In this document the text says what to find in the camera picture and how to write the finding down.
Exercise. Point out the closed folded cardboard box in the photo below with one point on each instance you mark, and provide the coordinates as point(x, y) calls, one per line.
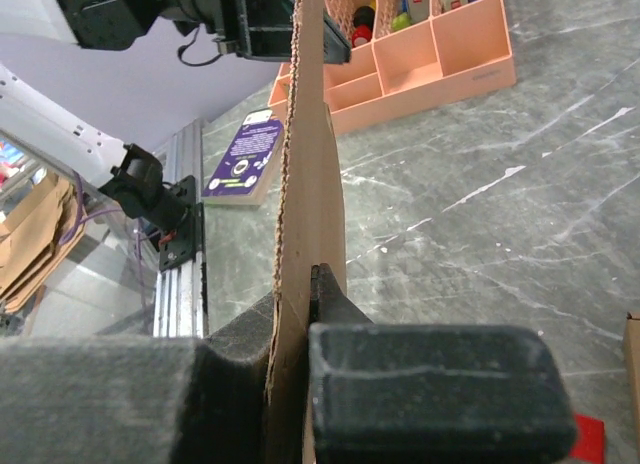
point(631, 355)

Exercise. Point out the cardboard box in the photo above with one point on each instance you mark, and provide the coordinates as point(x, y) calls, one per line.
point(631, 355)
point(309, 229)

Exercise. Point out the aluminium frame rail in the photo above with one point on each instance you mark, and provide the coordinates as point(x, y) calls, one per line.
point(181, 304)

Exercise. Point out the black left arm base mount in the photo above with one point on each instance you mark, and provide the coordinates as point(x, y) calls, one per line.
point(181, 244)

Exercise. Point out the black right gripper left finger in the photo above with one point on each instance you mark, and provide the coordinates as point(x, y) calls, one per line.
point(134, 399)

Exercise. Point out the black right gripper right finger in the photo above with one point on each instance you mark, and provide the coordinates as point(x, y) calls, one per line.
point(430, 393)

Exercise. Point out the red flat block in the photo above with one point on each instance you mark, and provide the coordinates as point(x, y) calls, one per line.
point(590, 444)

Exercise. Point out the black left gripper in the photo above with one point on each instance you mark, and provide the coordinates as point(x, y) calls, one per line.
point(259, 30)

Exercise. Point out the pink plastic desk organizer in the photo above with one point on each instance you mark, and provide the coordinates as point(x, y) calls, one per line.
point(461, 50)

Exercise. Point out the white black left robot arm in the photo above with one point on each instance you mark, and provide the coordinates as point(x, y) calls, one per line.
point(94, 85)

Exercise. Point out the purple book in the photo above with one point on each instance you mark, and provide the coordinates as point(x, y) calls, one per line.
point(247, 168)

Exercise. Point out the stacked cardboard sheets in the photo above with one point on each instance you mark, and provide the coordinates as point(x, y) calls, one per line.
point(35, 237)

